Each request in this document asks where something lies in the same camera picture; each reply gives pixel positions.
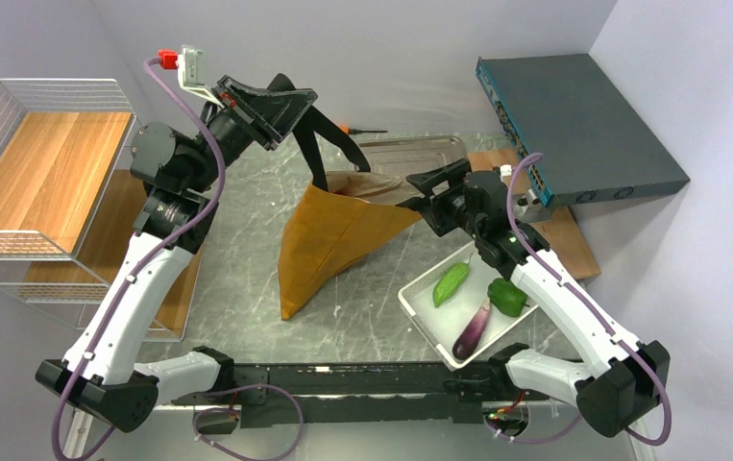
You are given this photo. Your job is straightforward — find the tan grocery bag black straps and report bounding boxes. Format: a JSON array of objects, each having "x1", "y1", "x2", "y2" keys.
[{"x1": 278, "y1": 105, "x2": 426, "y2": 322}]

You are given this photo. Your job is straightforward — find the dark network switch box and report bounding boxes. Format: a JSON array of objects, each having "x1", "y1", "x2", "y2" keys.
[{"x1": 476, "y1": 54, "x2": 690, "y2": 208}]

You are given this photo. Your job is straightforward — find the purple cable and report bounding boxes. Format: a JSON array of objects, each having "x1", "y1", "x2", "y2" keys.
[
  {"x1": 50, "y1": 56, "x2": 305, "y2": 461},
  {"x1": 483, "y1": 152, "x2": 674, "y2": 447}
]

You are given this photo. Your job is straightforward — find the white plastic basket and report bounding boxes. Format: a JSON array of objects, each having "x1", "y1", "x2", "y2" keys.
[{"x1": 398, "y1": 243, "x2": 537, "y2": 371}]

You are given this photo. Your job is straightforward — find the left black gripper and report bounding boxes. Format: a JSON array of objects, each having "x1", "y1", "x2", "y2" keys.
[{"x1": 183, "y1": 74, "x2": 315, "y2": 194}]

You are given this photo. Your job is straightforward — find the metal bracket stand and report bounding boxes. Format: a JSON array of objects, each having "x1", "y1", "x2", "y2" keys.
[{"x1": 513, "y1": 188, "x2": 552, "y2": 224}]

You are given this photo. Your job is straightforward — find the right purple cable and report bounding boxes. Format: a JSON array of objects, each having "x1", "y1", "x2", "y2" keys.
[{"x1": 483, "y1": 152, "x2": 674, "y2": 447}]

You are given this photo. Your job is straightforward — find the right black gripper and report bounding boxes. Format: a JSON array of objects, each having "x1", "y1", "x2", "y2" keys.
[{"x1": 407, "y1": 158, "x2": 485, "y2": 240}]

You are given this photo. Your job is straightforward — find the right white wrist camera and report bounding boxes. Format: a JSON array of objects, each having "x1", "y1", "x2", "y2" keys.
[{"x1": 499, "y1": 164, "x2": 514, "y2": 179}]

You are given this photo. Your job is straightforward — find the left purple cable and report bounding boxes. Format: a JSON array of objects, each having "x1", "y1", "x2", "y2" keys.
[{"x1": 50, "y1": 56, "x2": 305, "y2": 461}]

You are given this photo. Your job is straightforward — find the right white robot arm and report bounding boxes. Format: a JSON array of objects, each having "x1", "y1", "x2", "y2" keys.
[{"x1": 399, "y1": 159, "x2": 672, "y2": 446}]

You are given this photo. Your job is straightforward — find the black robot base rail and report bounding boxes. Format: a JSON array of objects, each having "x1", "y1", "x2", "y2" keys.
[{"x1": 173, "y1": 362, "x2": 548, "y2": 428}]

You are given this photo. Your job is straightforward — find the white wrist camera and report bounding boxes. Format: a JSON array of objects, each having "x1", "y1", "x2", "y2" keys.
[
  {"x1": 499, "y1": 164, "x2": 514, "y2": 179},
  {"x1": 158, "y1": 45, "x2": 221, "y2": 106}
]

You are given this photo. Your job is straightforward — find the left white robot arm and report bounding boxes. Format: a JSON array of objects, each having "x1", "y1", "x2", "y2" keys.
[{"x1": 36, "y1": 74, "x2": 317, "y2": 433}]

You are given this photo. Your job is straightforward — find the silver metal tray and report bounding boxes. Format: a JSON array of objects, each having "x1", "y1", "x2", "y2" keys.
[{"x1": 357, "y1": 135, "x2": 467, "y2": 178}]

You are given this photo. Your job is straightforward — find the green bell pepper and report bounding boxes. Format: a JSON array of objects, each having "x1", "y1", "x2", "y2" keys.
[{"x1": 487, "y1": 278, "x2": 528, "y2": 318}]

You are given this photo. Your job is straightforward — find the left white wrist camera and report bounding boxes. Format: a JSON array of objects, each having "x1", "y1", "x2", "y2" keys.
[{"x1": 158, "y1": 45, "x2": 221, "y2": 106}]

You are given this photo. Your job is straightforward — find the orange handled screwdriver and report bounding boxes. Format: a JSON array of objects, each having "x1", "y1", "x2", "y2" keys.
[{"x1": 336, "y1": 124, "x2": 387, "y2": 136}]

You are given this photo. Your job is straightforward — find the green bitter gourd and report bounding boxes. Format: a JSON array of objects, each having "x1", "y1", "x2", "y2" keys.
[{"x1": 432, "y1": 261, "x2": 471, "y2": 308}]

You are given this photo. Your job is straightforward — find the purple eggplant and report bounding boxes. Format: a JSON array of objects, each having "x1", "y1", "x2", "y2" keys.
[{"x1": 452, "y1": 298, "x2": 492, "y2": 360}]

